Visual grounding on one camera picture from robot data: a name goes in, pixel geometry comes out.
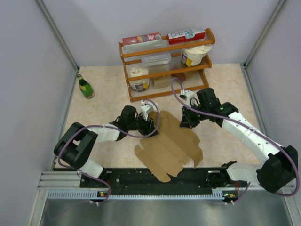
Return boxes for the red brown brick block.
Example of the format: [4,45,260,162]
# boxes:
[171,73,186,83]

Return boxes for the white bag lower shelf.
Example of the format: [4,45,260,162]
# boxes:
[129,67,150,92]

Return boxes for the orange wooden shelf rack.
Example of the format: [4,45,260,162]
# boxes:
[119,28,215,102]

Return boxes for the clear plastic container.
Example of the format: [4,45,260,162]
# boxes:
[141,53,171,67]

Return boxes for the red white toothpaste box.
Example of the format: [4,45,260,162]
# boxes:
[167,29,206,45]

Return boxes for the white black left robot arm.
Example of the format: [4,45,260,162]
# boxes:
[54,104,158,187]

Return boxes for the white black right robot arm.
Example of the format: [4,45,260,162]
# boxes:
[180,88,298,193]

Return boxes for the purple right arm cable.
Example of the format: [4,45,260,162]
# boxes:
[171,77,300,204]

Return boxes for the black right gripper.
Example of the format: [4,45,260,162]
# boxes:
[180,102,209,129]

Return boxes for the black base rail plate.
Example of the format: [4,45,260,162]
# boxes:
[53,167,280,195]

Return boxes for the white bag upper shelf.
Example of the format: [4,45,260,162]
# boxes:
[181,44,212,67]

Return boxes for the green glass bottle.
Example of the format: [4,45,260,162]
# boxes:
[76,73,95,99]

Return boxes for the aluminium frame rail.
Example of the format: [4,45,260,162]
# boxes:
[37,170,296,201]

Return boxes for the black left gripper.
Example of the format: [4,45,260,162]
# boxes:
[127,112,159,137]

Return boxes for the red foil wrap box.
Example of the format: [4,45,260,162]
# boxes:
[122,32,162,47]

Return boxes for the white bag shelf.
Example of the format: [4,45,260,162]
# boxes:
[129,67,150,92]
[181,44,212,67]

